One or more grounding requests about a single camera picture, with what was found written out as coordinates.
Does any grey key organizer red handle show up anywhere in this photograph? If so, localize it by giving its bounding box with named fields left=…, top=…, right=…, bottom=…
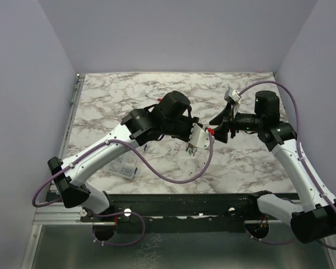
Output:
left=186, top=143, right=198, bottom=156

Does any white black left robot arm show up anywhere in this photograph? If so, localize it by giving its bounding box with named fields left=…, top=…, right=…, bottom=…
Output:
left=48, top=91, right=199, bottom=221

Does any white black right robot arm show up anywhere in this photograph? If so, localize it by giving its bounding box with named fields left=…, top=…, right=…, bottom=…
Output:
left=210, top=90, right=336, bottom=243

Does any blue red screwdriver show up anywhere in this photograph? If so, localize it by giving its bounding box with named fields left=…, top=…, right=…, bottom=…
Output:
left=145, top=95, right=162, bottom=102

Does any clear plastic screw organizer box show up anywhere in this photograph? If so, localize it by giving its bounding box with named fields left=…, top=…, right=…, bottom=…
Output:
left=103, top=151, right=138, bottom=179

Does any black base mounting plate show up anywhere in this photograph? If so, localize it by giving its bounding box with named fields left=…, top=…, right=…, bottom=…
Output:
left=81, top=193, right=264, bottom=233

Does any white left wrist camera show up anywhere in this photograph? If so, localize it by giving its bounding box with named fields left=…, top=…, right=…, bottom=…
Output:
left=188, top=123, right=210, bottom=150

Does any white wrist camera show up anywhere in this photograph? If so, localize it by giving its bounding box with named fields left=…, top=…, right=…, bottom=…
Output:
left=188, top=123, right=210, bottom=150
left=224, top=89, right=241, bottom=115

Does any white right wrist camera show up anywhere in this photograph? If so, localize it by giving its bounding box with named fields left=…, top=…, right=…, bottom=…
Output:
left=224, top=89, right=241, bottom=115

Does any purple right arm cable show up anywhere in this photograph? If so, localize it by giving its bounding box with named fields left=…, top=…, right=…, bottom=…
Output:
left=239, top=81, right=336, bottom=251

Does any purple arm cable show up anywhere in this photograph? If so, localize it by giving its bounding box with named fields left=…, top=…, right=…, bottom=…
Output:
left=239, top=81, right=336, bottom=251
left=32, top=131, right=215, bottom=247

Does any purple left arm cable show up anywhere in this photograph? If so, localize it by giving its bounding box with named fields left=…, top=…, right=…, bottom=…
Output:
left=32, top=131, right=215, bottom=247

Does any aluminium left side rail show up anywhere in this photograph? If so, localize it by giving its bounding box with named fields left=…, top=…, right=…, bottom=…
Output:
left=50, top=73, right=86, bottom=193

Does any aluminium rail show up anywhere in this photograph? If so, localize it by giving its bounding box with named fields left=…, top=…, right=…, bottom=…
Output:
left=35, top=198, right=330, bottom=225
left=50, top=73, right=86, bottom=193

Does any aluminium front rail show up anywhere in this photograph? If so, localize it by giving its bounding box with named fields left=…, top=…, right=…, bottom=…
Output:
left=35, top=198, right=330, bottom=225

